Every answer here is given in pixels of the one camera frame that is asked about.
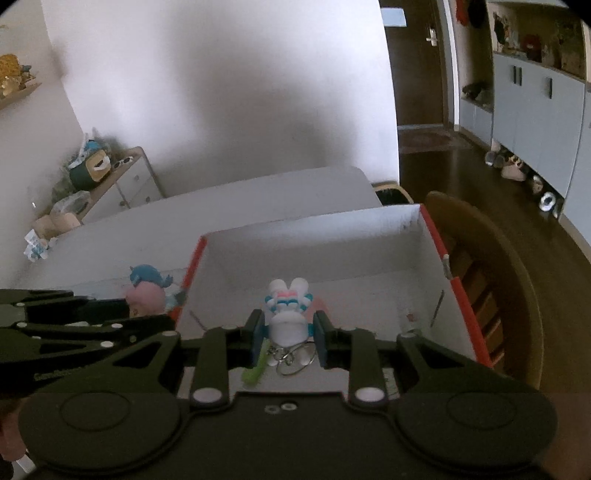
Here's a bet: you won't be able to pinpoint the clear plastic bag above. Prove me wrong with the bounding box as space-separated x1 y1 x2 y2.
50 191 92 217

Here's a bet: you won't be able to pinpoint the grey wall cabinet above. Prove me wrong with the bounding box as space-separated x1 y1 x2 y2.
455 0 591 261

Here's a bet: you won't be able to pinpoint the green plastic stick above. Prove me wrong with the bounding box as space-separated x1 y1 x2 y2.
241 346 271 387

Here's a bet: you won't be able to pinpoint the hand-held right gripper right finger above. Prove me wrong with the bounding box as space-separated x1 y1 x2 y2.
314 311 550 411

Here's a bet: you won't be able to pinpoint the white and black shoe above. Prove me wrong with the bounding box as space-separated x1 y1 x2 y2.
538 191 565 219

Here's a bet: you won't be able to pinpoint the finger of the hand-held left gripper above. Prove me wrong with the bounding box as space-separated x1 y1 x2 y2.
0 288 129 326
0 315 180 366

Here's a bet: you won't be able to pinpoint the brown cardboard box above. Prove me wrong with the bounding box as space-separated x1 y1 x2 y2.
31 211 85 241

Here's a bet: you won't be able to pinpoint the wooden chair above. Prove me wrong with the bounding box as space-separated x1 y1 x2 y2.
425 191 544 389
371 180 415 206

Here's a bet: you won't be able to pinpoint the wooden wall shelf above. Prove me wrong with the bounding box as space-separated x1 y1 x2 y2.
0 82 42 112

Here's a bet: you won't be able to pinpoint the white bunny keychain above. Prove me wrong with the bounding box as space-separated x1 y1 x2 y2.
262 277 318 376

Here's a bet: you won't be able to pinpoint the pink and blue plush toy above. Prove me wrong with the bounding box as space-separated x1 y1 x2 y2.
124 264 189 319

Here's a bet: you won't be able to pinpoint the brown door mat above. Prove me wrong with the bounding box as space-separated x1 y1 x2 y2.
397 128 472 154

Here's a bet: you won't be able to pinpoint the dark brown door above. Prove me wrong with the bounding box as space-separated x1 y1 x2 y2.
385 0 456 128

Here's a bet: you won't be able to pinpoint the white wooden side cabinet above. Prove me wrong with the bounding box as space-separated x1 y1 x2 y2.
80 146 165 225

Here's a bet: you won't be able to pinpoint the green tissue box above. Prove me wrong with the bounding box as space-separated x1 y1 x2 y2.
68 140 112 190

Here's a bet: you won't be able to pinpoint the paper note on door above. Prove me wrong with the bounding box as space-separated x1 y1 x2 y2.
379 7 407 28

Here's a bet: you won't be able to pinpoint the beige slippers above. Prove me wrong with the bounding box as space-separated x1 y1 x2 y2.
501 157 528 182

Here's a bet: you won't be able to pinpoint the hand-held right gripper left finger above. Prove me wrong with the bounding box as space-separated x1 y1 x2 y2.
32 309 267 409

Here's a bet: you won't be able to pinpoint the red cardboard shoe box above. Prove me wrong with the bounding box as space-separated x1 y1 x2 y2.
168 203 496 398

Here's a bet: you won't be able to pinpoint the person's left hand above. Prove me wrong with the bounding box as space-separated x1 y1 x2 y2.
0 398 29 463

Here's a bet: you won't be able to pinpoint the golden ornament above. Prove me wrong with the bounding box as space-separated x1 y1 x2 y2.
0 54 25 96

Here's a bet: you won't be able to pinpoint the white and blue packets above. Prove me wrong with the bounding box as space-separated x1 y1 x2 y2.
23 230 59 262

